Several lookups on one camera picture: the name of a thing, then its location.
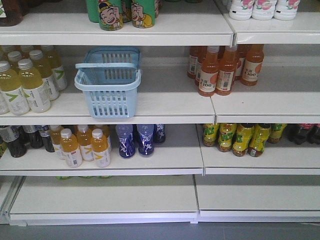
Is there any orange vitamin drink bottle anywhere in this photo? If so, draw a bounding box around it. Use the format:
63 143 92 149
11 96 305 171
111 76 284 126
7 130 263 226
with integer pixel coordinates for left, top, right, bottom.
90 128 111 168
76 124 94 162
60 128 83 168

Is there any light blue plastic basket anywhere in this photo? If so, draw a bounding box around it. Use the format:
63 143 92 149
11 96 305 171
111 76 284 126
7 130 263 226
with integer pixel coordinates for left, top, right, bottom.
74 46 142 119

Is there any orange C100 juice bottle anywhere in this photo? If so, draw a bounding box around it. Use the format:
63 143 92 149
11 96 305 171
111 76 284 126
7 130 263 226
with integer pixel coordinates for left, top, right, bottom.
240 44 264 86
198 45 220 97
215 45 238 96

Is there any pale yellow juice bottle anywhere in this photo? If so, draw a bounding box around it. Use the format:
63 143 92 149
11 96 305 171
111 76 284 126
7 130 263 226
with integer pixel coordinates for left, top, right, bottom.
0 60 30 115
40 45 68 91
29 49 59 101
18 58 51 113

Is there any white metal shelf unit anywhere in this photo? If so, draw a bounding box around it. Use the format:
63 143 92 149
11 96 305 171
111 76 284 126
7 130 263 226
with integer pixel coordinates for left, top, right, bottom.
0 0 320 226

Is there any green cartoon drink can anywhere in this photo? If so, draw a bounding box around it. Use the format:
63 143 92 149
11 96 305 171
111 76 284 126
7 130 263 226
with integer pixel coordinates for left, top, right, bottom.
97 0 124 31
131 0 155 29

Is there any coke plastic bottle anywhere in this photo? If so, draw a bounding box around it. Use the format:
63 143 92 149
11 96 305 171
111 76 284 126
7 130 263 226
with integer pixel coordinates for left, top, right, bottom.
288 123 314 145
307 123 320 145

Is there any dark tea bottle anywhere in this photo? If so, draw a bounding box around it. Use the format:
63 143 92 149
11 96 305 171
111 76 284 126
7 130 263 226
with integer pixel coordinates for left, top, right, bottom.
22 125 43 149
38 125 55 153
0 125 27 158

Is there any white peach drink bottle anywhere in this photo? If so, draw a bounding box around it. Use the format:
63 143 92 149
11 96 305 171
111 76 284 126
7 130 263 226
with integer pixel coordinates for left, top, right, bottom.
229 0 255 21

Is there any blue sports drink bottle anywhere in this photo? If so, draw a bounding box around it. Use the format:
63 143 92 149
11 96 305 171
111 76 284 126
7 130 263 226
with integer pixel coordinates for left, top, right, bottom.
137 124 154 157
153 124 166 144
115 124 136 159

